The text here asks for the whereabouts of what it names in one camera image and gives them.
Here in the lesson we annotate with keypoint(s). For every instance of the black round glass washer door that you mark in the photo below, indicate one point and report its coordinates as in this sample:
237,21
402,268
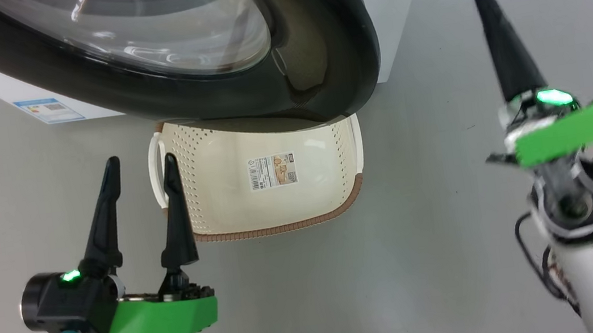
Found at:
315,43

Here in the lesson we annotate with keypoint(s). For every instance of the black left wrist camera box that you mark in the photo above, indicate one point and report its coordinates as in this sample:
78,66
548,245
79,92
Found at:
63,312

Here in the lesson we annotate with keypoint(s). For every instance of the cream perforated laundry basket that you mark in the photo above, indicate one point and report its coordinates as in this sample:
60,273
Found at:
220,199

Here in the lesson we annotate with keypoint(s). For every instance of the blue white energy label sticker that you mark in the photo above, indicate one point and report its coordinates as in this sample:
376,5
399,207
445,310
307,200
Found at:
48,110

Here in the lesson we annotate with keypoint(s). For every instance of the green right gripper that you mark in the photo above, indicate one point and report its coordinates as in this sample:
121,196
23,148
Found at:
584,128

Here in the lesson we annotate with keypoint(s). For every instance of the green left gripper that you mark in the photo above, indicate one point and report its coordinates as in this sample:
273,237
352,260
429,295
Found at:
162,321

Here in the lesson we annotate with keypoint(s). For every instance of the white barcode product sticker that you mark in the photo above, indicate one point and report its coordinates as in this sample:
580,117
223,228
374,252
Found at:
272,171

